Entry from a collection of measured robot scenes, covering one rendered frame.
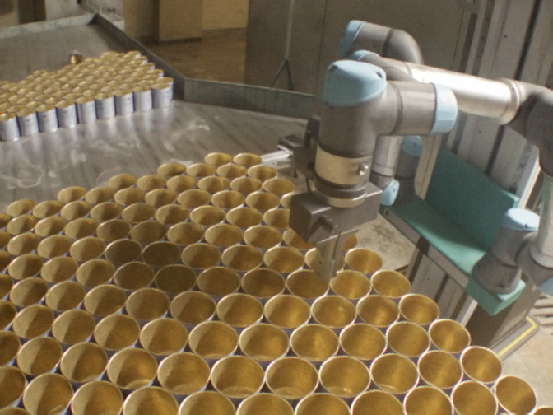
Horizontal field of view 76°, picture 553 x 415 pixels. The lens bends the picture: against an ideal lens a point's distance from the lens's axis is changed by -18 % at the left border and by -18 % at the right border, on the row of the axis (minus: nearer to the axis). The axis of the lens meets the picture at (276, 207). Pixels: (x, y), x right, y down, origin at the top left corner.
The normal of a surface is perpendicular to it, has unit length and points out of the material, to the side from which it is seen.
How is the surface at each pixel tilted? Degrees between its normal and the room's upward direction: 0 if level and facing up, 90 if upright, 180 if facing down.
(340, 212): 88
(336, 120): 90
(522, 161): 90
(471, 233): 90
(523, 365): 0
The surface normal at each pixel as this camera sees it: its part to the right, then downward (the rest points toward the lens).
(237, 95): -0.23, 0.54
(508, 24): -0.88, 0.21
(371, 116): 0.31, 0.48
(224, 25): 0.52, 0.51
